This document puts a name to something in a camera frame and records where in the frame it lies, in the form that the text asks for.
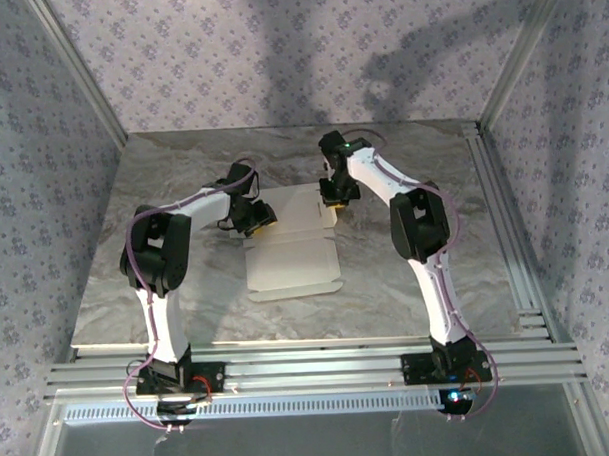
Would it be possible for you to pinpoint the yellow white paper box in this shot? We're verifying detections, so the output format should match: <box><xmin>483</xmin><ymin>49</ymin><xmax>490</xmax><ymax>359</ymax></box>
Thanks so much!
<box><xmin>226</xmin><ymin>180</ymin><xmax>346</xmax><ymax>305</ymax></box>

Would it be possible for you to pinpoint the grey metal sheet panel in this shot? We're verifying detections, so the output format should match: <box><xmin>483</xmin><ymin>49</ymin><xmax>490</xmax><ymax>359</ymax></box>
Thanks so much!
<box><xmin>45</xmin><ymin>402</ymin><xmax>592</xmax><ymax>456</ymax></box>

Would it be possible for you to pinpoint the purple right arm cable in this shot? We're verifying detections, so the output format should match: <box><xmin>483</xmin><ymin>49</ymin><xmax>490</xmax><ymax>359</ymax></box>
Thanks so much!
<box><xmin>338</xmin><ymin>122</ymin><xmax>502</xmax><ymax>428</ymax></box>

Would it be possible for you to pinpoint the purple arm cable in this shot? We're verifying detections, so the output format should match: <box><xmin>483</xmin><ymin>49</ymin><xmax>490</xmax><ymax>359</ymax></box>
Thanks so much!
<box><xmin>114</xmin><ymin>157</ymin><xmax>268</xmax><ymax>436</ymax></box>
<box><xmin>338</xmin><ymin>122</ymin><xmax>502</xmax><ymax>428</ymax></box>

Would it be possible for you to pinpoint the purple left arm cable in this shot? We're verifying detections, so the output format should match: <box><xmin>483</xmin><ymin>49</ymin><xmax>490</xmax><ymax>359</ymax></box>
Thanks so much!
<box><xmin>114</xmin><ymin>157</ymin><xmax>268</xmax><ymax>436</ymax></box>

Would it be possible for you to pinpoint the aluminium side rail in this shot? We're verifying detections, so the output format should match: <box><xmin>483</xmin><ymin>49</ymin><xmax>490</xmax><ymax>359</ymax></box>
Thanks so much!
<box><xmin>460</xmin><ymin>118</ymin><xmax>575</xmax><ymax>346</ymax></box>

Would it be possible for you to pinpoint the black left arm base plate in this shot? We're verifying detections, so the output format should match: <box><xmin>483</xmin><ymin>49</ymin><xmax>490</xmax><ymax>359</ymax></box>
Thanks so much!
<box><xmin>133</xmin><ymin>360</ymin><xmax>227</xmax><ymax>397</ymax></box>

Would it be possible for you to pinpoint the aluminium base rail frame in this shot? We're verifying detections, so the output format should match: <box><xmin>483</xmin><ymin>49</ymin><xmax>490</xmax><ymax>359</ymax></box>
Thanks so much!
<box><xmin>42</xmin><ymin>327</ymin><xmax>589</xmax><ymax>403</ymax></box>

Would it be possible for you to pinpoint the white slotted cable duct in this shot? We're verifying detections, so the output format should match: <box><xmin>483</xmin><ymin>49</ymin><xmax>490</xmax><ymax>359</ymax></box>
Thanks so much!
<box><xmin>62</xmin><ymin>390</ymin><xmax>445</xmax><ymax>426</ymax></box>

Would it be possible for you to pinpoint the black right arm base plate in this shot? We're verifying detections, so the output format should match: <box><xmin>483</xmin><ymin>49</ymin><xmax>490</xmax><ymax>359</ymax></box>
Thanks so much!
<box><xmin>399</xmin><ymin>350</ymin><xmax>494</xmax><ymax>386</ymax></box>

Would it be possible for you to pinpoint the aluminium corner post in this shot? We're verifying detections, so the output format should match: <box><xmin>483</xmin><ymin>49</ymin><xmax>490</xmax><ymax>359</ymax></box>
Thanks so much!
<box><xmin>23</xmin><ymin>0</ymin><xmax>131</xmax><ymax>152</ymax></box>
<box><xmin>474</xmin><ymin>0</ymin><xmax>577</xmax><ymax>131</ymax></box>

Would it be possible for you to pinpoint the aluminium lower frame bar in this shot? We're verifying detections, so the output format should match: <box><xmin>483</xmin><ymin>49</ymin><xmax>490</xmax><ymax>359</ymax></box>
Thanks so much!
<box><xmin>563</xmin><ymin>381</ymin><xmax>609</xmax><ymax>456</ymax></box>
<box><xmin>28</xmin><ymin>401</ymin><xmax>63</xmax><ymax>456</ymax></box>

